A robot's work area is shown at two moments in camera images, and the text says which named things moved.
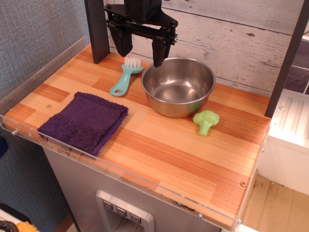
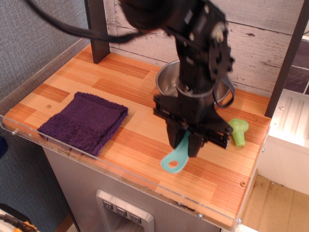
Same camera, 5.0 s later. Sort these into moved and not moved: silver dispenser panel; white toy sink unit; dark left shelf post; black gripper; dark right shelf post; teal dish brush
Moved: teal dish brush; black gripper
Not moved: silver dispenser panel; dark left shelf post; dark right shelf post; white toy sink unit
